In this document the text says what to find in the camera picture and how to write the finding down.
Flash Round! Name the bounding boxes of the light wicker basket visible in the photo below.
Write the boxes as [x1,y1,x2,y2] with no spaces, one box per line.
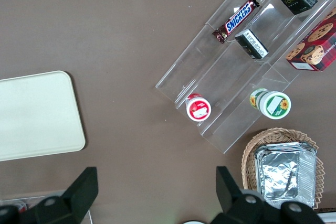
[241,127,325,210]

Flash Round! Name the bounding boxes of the white plastic bin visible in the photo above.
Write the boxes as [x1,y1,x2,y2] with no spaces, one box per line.
[314,209,336,224]

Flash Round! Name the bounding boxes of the red tartan cookie box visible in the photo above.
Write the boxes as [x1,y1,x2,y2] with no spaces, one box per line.
[285,6,336,72]

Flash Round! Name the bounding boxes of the Snickers chocolate bar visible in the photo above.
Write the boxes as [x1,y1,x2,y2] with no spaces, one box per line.
[212,0,260,44]

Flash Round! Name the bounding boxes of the red lidded white jar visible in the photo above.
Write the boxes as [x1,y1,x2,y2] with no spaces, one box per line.
[185,93,212,122]

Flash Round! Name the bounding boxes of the red drink bottle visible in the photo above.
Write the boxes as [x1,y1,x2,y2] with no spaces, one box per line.
[15,200,28,213]

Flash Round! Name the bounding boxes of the stacked aluminium foil trays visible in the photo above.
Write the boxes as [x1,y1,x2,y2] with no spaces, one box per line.
[254,142,318,208]

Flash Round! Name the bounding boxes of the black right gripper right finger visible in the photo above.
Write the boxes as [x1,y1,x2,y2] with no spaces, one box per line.
[209,166,326,224]

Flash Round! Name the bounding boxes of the green sunflower lidded jar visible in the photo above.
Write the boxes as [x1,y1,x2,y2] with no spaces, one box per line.
[249,88,291,120]

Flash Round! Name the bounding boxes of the black box white label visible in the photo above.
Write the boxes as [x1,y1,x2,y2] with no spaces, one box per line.
[234,28,269,60]

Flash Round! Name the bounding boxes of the cream rectangular plastic tray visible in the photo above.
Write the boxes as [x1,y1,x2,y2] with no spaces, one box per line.
[0,70,87,162]

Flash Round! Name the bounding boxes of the clear acrylic stepped shelf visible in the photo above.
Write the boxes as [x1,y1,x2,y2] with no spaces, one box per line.
[155,0,336,155]

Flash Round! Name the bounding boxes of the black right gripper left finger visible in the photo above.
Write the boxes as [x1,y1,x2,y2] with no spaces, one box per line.
[19,166,99,224]

